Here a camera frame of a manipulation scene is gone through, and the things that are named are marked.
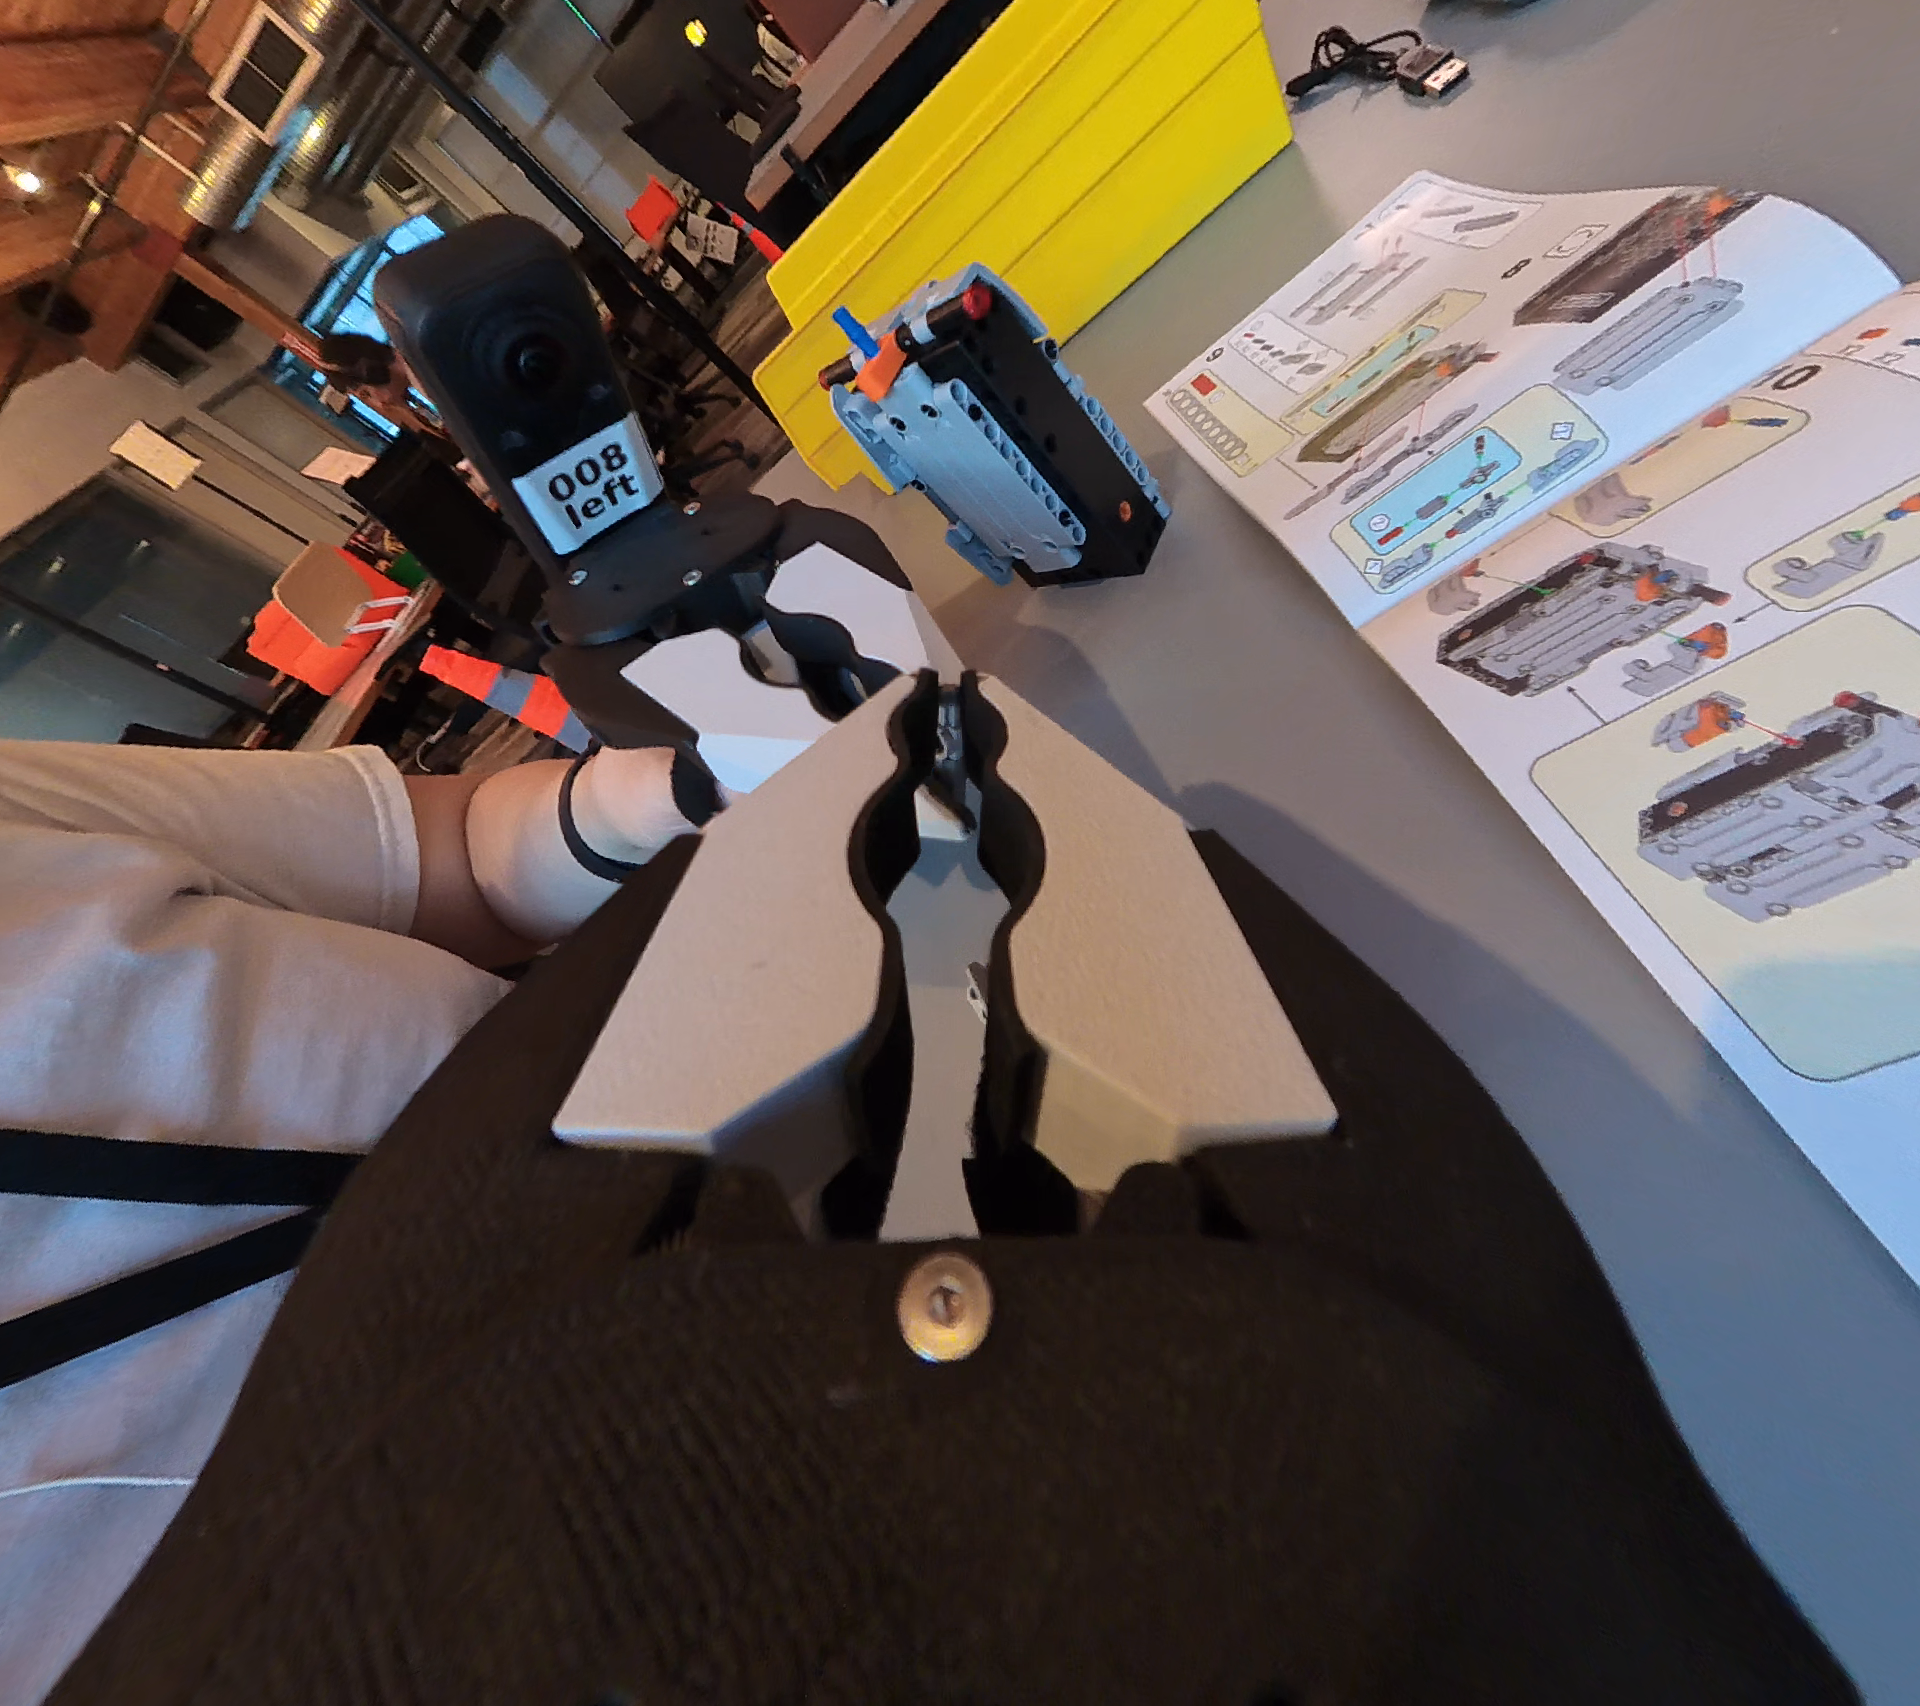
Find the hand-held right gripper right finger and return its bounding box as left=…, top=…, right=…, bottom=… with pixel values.
left=946, top=670, right=1339, bottom=1237

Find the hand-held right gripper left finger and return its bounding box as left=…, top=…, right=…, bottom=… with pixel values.
left=547, top=670, right=940, bottom=1237

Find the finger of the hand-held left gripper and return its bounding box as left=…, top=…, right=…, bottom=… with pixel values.
left=749, top=540, right=940, bottom=718
left=620, top=621, right=861, bottom=814

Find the person's left forearm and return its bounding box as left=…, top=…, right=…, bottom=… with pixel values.
left=409, top=761, right=625, bottom=979

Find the grey desk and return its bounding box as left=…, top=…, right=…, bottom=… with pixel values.
left=709, top=0, right=1920, bottom=1675

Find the orange white box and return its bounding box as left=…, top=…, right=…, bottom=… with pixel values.
left=243, top=540, right=416, bottom=701

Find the yellow plastic bin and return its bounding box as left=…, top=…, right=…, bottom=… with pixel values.
left=749, top=0, right=1296, bottom=495

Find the person's pale clothing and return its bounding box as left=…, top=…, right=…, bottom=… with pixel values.
left=0, top=735, right=523, bottom=1706

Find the open instruction booklet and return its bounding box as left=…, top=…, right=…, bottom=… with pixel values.
left=1146, top=169, right=1920, bottom=1289

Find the orange reflective strap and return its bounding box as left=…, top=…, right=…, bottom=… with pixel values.
left=416, top=638, right=598, bottom=761

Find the black strap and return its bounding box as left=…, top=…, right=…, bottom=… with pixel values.
left=0, top=1127, right=359, bottom=1381

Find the black usb cable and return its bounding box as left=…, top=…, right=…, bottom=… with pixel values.
left=1291, top=23, right=1477, bottom=115

